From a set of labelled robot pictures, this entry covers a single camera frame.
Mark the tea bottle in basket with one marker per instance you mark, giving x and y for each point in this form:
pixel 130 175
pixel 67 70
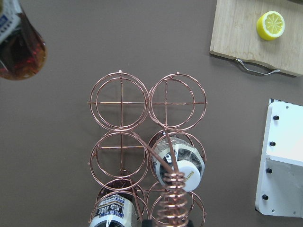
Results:
pixel 189 160

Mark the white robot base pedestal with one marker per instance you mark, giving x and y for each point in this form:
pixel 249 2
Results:
pixel 280 180

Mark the half lemon slice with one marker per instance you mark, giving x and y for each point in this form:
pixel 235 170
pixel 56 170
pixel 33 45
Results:
pixel 270 25

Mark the tea bottle white cap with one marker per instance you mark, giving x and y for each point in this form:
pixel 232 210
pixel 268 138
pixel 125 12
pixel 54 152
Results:
pixel 22 49

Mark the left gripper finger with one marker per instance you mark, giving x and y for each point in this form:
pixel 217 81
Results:
pixel 156 223

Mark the bamboo cutting board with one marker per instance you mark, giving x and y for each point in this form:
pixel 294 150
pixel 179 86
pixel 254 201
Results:
pixel 235 34

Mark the copper wire bottle basket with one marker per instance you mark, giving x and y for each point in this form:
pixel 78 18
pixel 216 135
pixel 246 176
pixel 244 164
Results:
pixel 131 115

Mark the tea bottle at edge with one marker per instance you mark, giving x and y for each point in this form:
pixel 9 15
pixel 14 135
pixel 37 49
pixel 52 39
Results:
pixel 115 208

